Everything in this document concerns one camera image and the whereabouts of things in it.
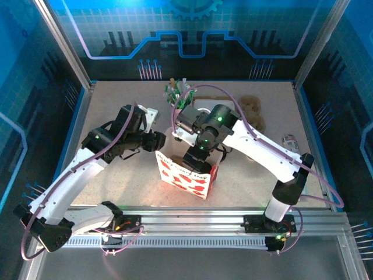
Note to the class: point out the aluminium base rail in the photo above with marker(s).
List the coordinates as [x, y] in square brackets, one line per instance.
[189, 217]

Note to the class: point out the red and white gift bag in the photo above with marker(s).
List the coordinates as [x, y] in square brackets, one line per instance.
[186, 183]

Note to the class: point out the aluminium frame post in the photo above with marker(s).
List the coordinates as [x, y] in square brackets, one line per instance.
[319, 43]
[69, 49]

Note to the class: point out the striped red white packet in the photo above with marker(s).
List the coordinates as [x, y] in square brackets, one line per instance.
[290, 143]

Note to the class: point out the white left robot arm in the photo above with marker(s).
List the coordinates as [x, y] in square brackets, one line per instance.
[70, 181]

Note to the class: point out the small black control board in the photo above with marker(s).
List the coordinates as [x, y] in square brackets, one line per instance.
[275, 243]
[112, 237]

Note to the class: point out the wooden stir stick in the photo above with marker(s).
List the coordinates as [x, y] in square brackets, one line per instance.
[172, 82]

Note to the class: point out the tray of white napkins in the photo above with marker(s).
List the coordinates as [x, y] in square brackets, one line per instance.
[209, 103]

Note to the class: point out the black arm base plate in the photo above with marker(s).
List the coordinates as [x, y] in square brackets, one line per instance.
[132, 224]
[253, 223]

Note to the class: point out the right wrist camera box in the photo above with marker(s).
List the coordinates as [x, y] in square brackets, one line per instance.
[189, 119]

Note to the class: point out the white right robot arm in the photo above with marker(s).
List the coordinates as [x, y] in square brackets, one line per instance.
[262, 157]

